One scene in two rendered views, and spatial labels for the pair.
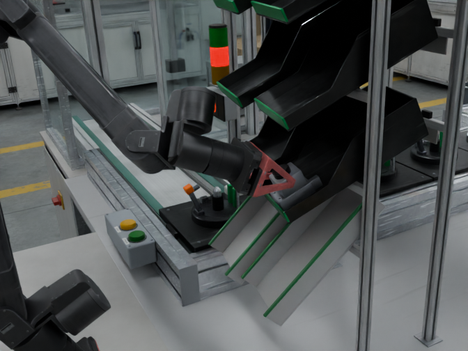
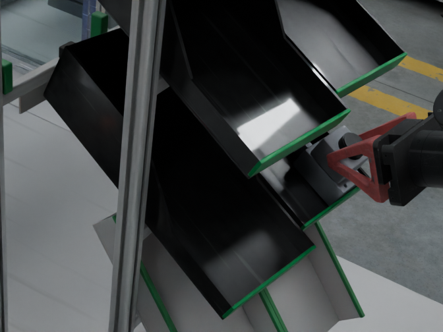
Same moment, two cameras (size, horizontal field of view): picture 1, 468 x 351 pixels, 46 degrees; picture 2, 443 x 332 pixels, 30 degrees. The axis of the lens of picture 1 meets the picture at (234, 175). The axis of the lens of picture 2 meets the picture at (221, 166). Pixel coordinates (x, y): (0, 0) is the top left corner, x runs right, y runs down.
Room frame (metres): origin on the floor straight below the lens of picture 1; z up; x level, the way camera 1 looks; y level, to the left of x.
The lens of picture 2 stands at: (1.42, 0.43, 1.73)
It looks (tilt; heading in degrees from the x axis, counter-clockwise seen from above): 34 degrees down; 232
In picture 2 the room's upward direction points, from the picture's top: 9 degrees clockwise
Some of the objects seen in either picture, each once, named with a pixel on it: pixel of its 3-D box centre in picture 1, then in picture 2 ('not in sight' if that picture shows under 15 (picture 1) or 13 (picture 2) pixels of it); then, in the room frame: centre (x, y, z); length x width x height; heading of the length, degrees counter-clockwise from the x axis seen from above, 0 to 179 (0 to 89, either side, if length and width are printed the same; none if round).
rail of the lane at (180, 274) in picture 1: (131, 208); not in sight; (1.46, 0.30, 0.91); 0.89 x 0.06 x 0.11; 26
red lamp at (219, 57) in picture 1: (219, 55); not in sight; (1.50, 0.02, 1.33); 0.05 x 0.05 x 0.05
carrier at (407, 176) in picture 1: (372, 159); not in sight; (1.50, -0.40, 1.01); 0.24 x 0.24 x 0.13; 26
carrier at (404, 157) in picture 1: (434, 143); not in sight; (1.61, -0.62, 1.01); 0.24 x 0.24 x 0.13; 26
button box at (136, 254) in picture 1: (129, 236); not in sight; (1.26, 0.27, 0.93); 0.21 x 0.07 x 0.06; 26
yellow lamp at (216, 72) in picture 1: (220, 74); not in sight; (1.50, 0.02, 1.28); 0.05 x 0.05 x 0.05
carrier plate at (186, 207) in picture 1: (219, 218); not in sight; (1.28, 0.04, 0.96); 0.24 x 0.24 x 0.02; 26
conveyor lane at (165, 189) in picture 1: (184, 193); not in sight; (1.56, 0.16, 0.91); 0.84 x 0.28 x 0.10; 26
